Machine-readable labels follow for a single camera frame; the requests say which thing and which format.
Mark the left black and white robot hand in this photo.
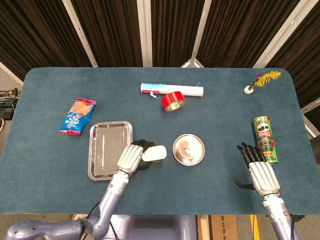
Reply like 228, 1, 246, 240
116, 139, 161, 176

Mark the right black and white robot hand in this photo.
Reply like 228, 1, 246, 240
234, 142, 281, 196

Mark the rectangular steel tray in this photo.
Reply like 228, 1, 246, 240
87, 120, 134, 182

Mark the green Pringles can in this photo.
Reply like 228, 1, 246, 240
252, 115, 279, 165

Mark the blue felt table cover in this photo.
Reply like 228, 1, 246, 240
0, 66, 320, 216

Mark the brown cardboard box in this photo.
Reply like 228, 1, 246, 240
208, 214, 238, 240

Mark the blue snack bag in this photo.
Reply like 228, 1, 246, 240
59, 97, 97, 136

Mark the round steel plate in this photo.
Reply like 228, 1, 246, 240
172, 133, 206, 167

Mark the purple-grey robot torso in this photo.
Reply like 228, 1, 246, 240
109, 214, 198, 240

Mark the red tape roll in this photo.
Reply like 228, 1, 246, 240
161, 91, 186, 113

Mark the light wooden plank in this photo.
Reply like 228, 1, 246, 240
197, 214, 210, 240

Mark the white plastic wrap roll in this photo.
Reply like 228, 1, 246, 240
140, 82, 205, 100

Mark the yellow feather shuttlecock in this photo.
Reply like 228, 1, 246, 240
243, 71, 282, 95

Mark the dark brown curtain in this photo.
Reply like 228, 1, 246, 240
0, 0, 320, 125

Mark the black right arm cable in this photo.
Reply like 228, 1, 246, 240
287, 213, 306, 240

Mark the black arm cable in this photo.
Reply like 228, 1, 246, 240
86, 199, 101, 221
287, 213, 306, 240

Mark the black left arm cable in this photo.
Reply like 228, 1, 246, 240
86, 199, 101, 221

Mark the white metal frame post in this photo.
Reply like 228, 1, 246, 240
253, 0, 313, 69
136, 0, 154, 68
180, 0, 213, 69
61, 0, 99, 68

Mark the black floor cable bundle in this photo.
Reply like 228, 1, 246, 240
0, 87, 20, 121

